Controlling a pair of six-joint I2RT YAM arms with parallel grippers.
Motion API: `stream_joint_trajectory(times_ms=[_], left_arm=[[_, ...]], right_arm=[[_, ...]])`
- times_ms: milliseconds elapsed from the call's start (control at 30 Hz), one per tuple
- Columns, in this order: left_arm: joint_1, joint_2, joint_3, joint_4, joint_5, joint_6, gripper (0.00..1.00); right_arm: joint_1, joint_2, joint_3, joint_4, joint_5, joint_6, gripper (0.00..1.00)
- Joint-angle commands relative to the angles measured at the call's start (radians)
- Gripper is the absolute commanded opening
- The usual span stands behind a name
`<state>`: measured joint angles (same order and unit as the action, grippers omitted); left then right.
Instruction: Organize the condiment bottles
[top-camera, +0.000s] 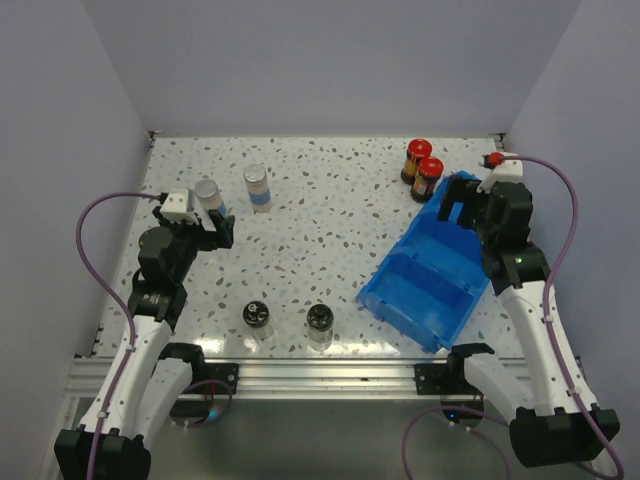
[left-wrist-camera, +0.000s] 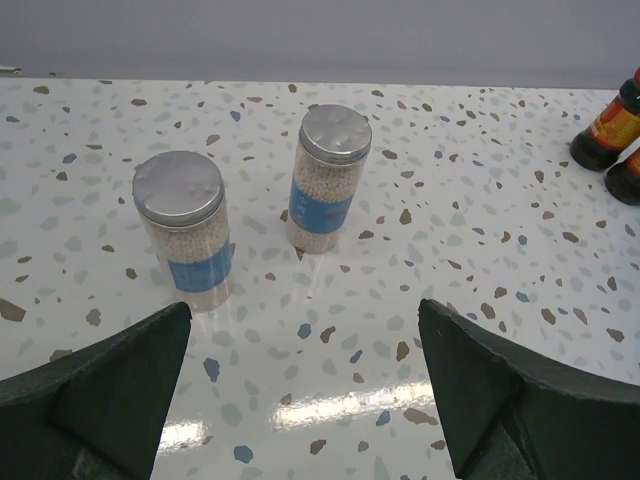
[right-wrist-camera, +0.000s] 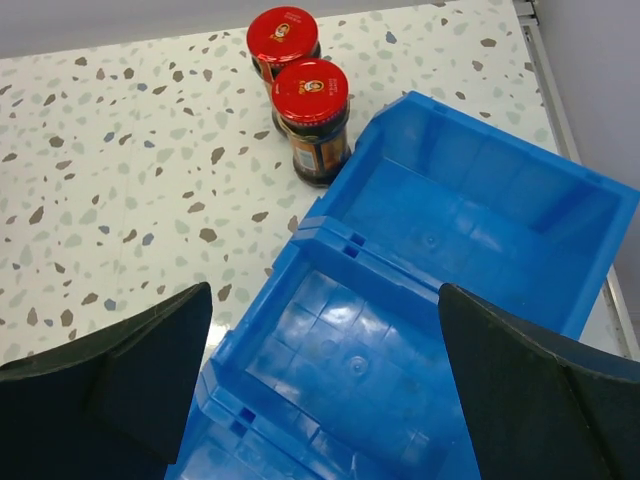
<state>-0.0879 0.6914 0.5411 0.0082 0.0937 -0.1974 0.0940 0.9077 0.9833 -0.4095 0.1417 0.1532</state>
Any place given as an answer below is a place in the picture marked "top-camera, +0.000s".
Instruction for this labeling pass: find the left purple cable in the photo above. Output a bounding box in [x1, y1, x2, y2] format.
[74, 191, 169, 480]

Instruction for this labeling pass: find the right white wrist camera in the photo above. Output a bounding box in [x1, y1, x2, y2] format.
[477, 152, 523, 193]

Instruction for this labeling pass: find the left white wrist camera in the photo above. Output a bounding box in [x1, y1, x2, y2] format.
[160, 188, 199, 224]

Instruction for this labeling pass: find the aluminium frame rail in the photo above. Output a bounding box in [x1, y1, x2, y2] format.
[64, 357, 531, 401]

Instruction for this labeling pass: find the silver lid salt bottle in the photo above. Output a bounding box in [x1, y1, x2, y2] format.
[243, 164, 272, 213]
[194, 178, 227, 216]

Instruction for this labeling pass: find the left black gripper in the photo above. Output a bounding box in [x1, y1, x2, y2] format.
[153, 206, 233, 283]

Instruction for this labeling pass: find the red lid sauce jar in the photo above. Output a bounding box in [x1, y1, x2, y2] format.
[410, 156, 444, 203]
[401, 138, 433, 185]

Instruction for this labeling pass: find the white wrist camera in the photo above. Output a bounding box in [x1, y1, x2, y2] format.
[160, 188, 199, 224]
[477, 152, 523, 193]

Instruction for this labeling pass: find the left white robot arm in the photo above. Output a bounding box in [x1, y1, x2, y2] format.
[54, 206, 235, 479]

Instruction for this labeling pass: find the blue plastic divided bin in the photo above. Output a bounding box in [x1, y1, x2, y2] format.
[356, 177, 489, 352]

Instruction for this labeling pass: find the black lid glass jar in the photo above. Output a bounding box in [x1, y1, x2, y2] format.
[306, 303, 334, 351]
[242, 300, 274, 340]

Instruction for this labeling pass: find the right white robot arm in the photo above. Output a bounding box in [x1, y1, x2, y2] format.
[438, 175, 620, 468]

